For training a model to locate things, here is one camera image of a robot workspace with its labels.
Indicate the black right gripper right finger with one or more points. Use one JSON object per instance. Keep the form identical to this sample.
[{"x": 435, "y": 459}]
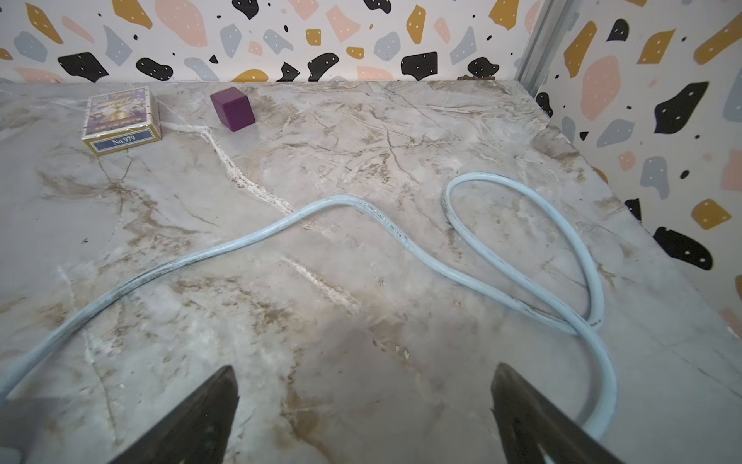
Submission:
[{"x": 533, "y": 430}]

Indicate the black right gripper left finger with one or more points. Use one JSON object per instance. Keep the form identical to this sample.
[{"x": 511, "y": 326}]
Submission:
[{"x": 197, "y": 430}]

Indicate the playing card box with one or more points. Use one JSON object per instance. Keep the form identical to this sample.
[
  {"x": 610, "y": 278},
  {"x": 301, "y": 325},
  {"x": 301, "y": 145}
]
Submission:
[{"x": 121, "y": 120}]

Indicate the purple cube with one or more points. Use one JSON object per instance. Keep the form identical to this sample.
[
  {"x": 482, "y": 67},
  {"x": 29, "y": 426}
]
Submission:
[{"x": 233, "y": 108}]

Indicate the aluminium corner post right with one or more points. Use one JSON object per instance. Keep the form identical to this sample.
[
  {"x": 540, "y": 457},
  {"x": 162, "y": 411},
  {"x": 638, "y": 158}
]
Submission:
[{"x": 550, "y": 28}]

